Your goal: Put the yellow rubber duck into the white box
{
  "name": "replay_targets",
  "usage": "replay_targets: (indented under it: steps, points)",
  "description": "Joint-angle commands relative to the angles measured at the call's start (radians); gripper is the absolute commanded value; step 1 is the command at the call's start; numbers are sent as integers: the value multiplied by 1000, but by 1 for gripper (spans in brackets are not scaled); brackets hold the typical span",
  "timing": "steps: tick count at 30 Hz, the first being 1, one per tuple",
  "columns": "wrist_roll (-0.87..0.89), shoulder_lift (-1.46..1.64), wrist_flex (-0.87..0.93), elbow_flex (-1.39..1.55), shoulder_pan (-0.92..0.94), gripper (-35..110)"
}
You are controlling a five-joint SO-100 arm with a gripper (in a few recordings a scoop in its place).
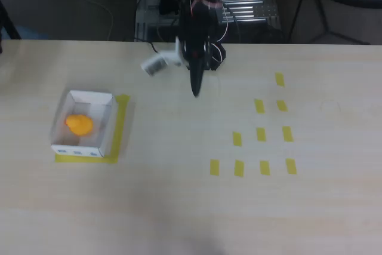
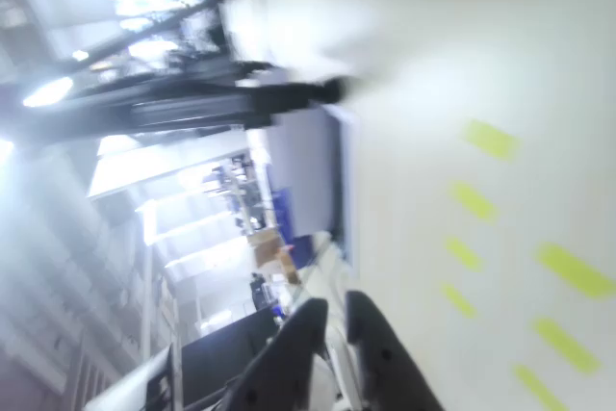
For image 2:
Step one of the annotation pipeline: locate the black monitor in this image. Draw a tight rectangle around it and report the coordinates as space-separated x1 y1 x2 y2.
180 307 286 408

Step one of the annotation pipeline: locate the yellow-green tape strip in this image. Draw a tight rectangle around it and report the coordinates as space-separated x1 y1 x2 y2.
443 236 483 272
462 118 522 163
449 181 500 225
530 318 601 375
534 243 616 302
513 364 570 411
439 282 478 321

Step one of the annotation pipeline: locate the black and silver stand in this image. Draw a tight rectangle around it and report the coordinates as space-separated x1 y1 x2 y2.
0 58 351 145

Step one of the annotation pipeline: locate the blue plastic bin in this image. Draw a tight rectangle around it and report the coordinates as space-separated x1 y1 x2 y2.
270 186 315 269

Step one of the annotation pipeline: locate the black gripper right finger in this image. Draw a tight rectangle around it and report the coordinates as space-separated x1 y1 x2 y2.
345 290 445 411

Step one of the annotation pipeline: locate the silver laptop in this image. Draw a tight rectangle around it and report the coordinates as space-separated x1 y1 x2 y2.
266 105 360 278

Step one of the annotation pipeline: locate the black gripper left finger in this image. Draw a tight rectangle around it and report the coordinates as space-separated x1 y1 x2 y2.
218 297 330 411

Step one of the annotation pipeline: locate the brown cardboard box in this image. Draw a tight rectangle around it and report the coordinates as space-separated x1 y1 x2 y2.
251 231 300 285

